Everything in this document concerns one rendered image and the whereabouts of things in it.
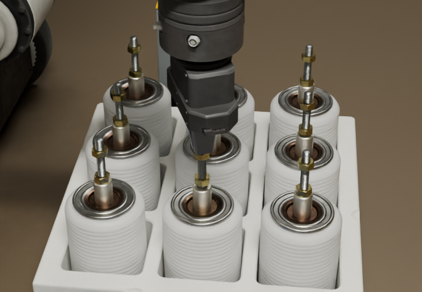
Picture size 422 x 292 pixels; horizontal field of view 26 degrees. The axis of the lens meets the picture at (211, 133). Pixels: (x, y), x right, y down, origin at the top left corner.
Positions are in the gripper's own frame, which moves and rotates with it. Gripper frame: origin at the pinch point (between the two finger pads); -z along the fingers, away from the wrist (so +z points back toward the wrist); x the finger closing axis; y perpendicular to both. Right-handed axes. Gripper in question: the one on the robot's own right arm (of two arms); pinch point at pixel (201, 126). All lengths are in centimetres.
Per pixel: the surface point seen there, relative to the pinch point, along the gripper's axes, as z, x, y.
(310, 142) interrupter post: -9.3, 5.3, -15.8
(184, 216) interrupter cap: -11.3, -1.5, 2.5
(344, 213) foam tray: -18.5, 1.3, -19.5
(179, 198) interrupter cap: -11.3, 1.8, 2.2
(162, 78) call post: -17.6, 38.4, -4.7
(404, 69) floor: -37, 57, -59
